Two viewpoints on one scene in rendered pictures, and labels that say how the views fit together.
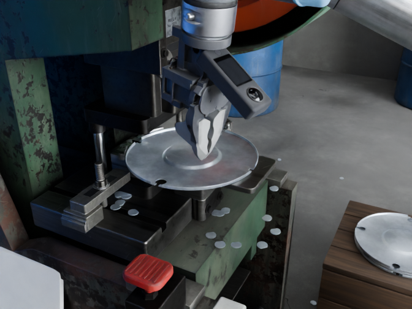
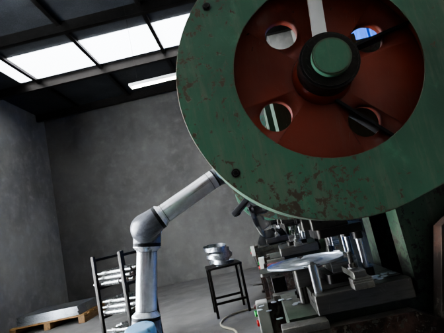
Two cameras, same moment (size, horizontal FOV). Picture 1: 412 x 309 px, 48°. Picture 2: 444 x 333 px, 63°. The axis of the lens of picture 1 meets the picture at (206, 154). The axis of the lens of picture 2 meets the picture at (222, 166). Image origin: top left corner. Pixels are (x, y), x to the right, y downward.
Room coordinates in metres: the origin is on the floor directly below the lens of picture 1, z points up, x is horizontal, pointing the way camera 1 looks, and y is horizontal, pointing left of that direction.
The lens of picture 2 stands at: (2.08, -0.76, 0.97)
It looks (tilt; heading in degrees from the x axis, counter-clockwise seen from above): 9 degrees up; 156
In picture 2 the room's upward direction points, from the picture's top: 12 degrees counter-clockwise
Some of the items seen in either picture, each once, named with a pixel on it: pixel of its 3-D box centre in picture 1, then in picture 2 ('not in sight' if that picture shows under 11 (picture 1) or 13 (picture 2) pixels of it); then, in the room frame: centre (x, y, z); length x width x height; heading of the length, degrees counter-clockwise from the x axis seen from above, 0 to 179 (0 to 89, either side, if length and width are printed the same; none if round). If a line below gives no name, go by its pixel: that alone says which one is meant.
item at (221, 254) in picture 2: not in sight; (224, 276); (-2.08, 0.87, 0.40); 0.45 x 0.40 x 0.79; 165
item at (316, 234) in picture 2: (140, 110); (334, 232); (0.95, 0.15, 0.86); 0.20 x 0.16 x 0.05; 153
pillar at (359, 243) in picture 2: not in sight; (360, 246); (1.05, 0.16, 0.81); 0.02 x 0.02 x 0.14
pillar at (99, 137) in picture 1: (99, 143); (348, 243); (0.91, 0.24, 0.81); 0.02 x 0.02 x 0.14
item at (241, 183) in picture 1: (211, 185); (296, 281); (0.87, -0.01, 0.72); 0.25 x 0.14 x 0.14; 63
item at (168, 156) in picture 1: (192, 154); (304, 261); (0.89, 0.03, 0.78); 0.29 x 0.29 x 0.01
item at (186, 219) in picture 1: (147, 183); (346, 284); (0.95, 0.14, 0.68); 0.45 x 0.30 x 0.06; 153
